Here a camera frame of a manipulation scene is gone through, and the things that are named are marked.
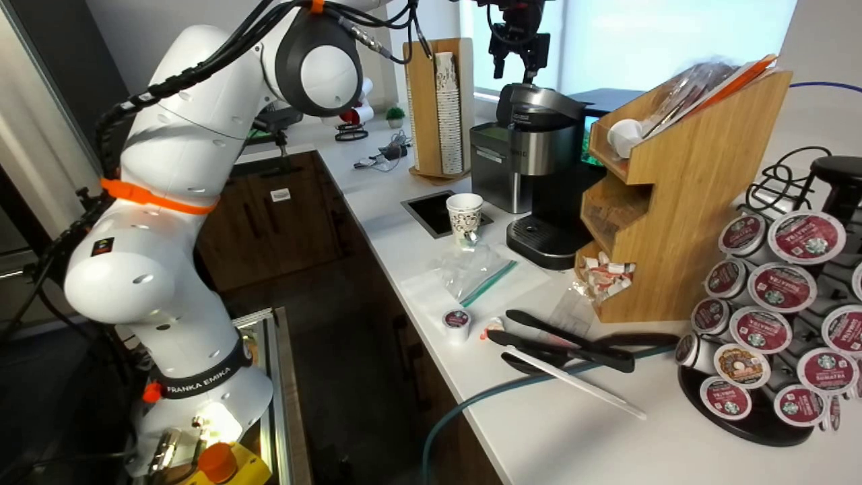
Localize white cup in organizer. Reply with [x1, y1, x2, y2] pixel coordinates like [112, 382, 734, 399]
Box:
[603, 116, 649, 161]

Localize blue cable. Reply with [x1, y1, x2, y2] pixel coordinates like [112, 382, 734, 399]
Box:
[788, 77, 862, 97]

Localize small tangled cable adapter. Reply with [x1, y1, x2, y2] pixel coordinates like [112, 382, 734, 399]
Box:
[350, 132, 415, 176]

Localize brown lid coffee pod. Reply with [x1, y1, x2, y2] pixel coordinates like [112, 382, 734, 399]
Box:
[712, 341, 773, 392]

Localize patterned paper cup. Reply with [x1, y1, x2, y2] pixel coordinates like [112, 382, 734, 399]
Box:
[446, 192, 487, 254]

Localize orange packet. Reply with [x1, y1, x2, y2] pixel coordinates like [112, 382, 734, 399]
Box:
[707, 52, 782, 107]

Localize red white mug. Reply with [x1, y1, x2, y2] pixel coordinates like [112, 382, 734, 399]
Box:
[339, 103, 380, 128]

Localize bright window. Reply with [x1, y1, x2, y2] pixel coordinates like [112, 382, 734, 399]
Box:
[460, 0, 801, 97]

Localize single coffee pod dark lid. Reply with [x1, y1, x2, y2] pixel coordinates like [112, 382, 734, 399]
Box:
[439, 308, 477, 341]

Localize steel framed counter trash chute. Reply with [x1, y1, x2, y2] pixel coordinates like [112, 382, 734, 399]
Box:
[401, 185, 497, 243]

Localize dark wooden cabinet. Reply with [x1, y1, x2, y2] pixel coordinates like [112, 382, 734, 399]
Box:
[191, 147, 364, 291]

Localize white stir stick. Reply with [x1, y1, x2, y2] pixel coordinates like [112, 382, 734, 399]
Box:
[498, 348, 649, 422]

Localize mug tree stand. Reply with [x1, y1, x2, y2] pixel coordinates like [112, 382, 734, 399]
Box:
[333, 77, 380, 146]

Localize metal robot cart frame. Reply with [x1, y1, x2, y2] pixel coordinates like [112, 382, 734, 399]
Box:
[226, 304, 316, 485]

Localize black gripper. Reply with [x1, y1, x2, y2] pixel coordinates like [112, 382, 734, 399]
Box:
[485, 0, 552, 87]

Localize plastic wrapped utensil packets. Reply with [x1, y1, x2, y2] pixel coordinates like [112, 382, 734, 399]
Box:
[638, 57, 749, 141]

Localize wooden cup dispenser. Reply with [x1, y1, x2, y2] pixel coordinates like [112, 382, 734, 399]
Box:
[401, 35, 477, 180]

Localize yellow box orange stop button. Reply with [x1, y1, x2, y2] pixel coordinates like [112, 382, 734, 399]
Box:
[182, 442, 272, 485]

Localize pile of small sugar packets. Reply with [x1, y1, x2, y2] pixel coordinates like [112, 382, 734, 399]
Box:
[576, 247, 638, 304]

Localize clear zip bag teal strip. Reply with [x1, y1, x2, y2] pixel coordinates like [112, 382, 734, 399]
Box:
[436, 247, 524, 309]

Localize long thin cable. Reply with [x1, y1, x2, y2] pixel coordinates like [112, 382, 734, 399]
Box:
[419, 352, 654, 485]

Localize black plastic tool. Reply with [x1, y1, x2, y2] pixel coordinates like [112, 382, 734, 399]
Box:
[485, 326, 638, 376]
[504, 308, 684, 360]

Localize black device on stand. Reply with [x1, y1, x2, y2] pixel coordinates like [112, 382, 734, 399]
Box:
[254, 106, 307, 176]

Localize wooden condiment organizer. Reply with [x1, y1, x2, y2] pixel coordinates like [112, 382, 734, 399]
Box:
[571, 54, 796, 326]

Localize stack of patterned paper cups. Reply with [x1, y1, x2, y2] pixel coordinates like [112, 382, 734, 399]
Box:
[434, 49, 467, 176]

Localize black wire pod carousel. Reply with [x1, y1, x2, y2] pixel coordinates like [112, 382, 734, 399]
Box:
[673, 142, 862, 449]

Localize black flat-topped stand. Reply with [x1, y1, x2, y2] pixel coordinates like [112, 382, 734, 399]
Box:
[808, 153, 862, 229]

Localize black silver pod coffeemaker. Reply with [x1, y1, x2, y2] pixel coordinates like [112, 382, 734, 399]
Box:
[493, 81, 644, 269]

